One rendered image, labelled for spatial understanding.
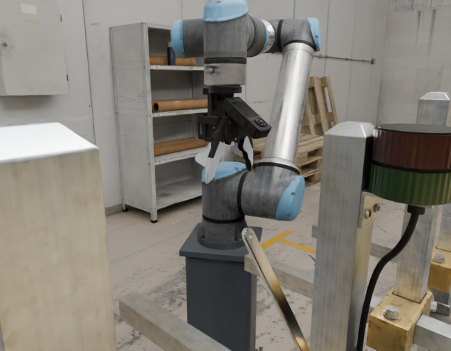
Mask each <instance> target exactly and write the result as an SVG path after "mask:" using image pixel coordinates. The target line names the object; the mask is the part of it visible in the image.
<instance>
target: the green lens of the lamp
mask: <svg viewBox="0 0 451 351"><path fill-rule="evenodd" d="M367 189H368V191H369V192H371V193H372V194H374V195H376V196H379V197H381V198H385V199H388V200H391V201H396V202H400V203H409V204H416V205H444V204H448V203H451V172H446V173H420V172H411V171H401V170H397V169H390V168H387V167H384V166H379V165H378V164H375V163H374V162H373V159H370V165H369V178H368V185H367Z"/></svg>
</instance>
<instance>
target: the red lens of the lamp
mask: <svg viewBox="0 0 451 351"><path fill-rule="evenodd" d="M371 158H372V159H373V160H375V161H377V162H381V163H384V164H389V165H393V166H402V167H408V168H414V169H451V135H418V134H401V133H395V132H386V131H383V130H380V129H378V126H376V127H374V129H373V137H372V150H371Z"/></svg>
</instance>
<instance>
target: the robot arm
mask: <svg viewBox="0 0 451 351"><path fill-rule="evenodd" d="M247 13H248V8H247V3H246V2H245V1H239V0H224V1H212V2H208V3H207V4H206V5H205V6H204V16H203V17H202V18H200V19H181V20H177V21H175V22H174V23H173V25H172V28H171V46H172V48H173V51H174V53H175V54H176V55H177V56H178V57H181V58H185V59H186V58H191V57H204V84H205V85H211V87H208V88H203V95H208V113H204V114H203V115H202V116H198V139H203V140H204V141H207V142H210V143H209V145H208V147H207V149H206V150H205V151H204V152H201V153H198V154H197V156H196V157H195V161H196V163H198V164H200V165H201V166H203V167H204V169H203V171H202V180H201V181H202V220H201V223H200V226H199V230H198V231H197V241H198V243H200V244H201V245H203V246H205V247H208V248H210V249H219V250H228V249H237V248H240V247H243V246H245V243H244V241H243V239H242V231H243V229H244V228H247V227H248V226H247V223H246V220H245V215H247V216H252V217H261V218H265V219H274V220H277V221H292V220H294V219H295V218H296V217H297V216H298V213H299V212H300V209H301V206H302V202H303V198H304V193H305V180H304V178H303V177H302V176H300V170H299V169H298V167H297V166H296V157H297V152H298V145H299V141H300V133H301V128H302V124H303V116H304V112H305V104H306V99H307V92H308V87H309V79H310V75H311V71H312V63H313V58H314V55H315V52H319V51H320V50H321V27H320V23H319V20H318V19H317V18H315V17H306V18H295V19H259V18H258V17H255V16H251V15H248V14H247ZM274 52H282V53H283V55H282V62H281V66H280V73H279V77H278V80H277V87H276V91H275V98H274V102H273V108H272V112H271V117H270V123H269V124H268V123H267V122H266V121H265V120H264V119H263V118H262V117H260V115H259V114H257V113H256V112H255V111H254V110H253V109H252V108H251V107H250V106H249V105H248V104H246V103H245V102H244V101H243V100H242V99H241V98H240V97H234V93H242V87H240V85H246V83H247V57H248V58H251V57H254V56H258V55H259V54H262V53H274ZM200 123H202V134H200ZM264 137H267V138H266V144H265V148H264V152H263V159H262V160H261V161H259V162H257V163H256V164H255V169H254V171H251V170H252V165H253V143H252V138H253V139H260V138H264ZM232 141H233V142H234V144H235V145H234V146H231V151H232V152H233V153H235V154H237V155H239V156H241V157H243V158H244V159H245V162H246V166H247V169H248V171H246V170H245V169H246V166H245V164H244V163H242V162H220V159H221V157H222V156H223V155H224V152H225V148H224V144H223V143H224V142H225V144H227V145H231V142H232Z"/></svg>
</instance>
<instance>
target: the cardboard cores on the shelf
mask: <svg viewBox="0 0 451 351"><path fill-rule="evenodd" d="M149 63H150V65H168V56H149ZM176 65H177V66H196V60H195V59H194V58H181V57H176ZM151 106H152V111H156V112H159V111H176V110H186V109H203V108H208V98H202V99H199V98H188V99H174V100H151ZM206 144H207V141H204V140H203V139H197V140H196V138H195V137H190V138H185V139H177V140H171V141H163V142H157V143H153V147H154V156H158V155H165V154H169V153H175V152H179V151H183V150H189V149H193V148H200V147H204V146H206Z"/></svg>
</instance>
